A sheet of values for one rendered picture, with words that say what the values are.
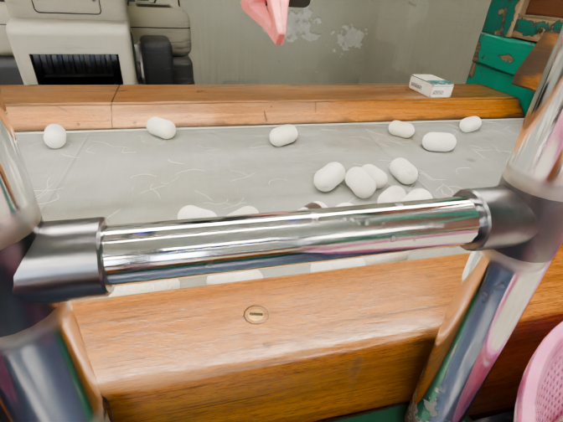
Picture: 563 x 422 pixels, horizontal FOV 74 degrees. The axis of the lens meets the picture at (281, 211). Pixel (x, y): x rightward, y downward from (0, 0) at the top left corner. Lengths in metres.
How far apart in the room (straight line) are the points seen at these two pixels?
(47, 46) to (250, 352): 0.83
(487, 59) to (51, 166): 0.67
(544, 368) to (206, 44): 2.32
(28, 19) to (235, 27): 1.60
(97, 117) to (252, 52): 2.02
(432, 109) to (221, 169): 0.34
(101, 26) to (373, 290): 0.81
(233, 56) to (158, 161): 2.07
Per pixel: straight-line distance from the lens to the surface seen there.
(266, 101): 0.51
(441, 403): 0.19
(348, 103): 0.54
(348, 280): 0.21
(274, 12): 0.36
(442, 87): 0.61
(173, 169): 0.37
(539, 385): 0.20
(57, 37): 0.92
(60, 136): 0.44
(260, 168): 0.37
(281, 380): 0.18
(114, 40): 0.91
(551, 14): 0.72
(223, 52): 2.42
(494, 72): 0.76
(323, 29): 2.60
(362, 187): 0.33
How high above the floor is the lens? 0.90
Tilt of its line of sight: 32 degrees down
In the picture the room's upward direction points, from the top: 4 degrees clockwise
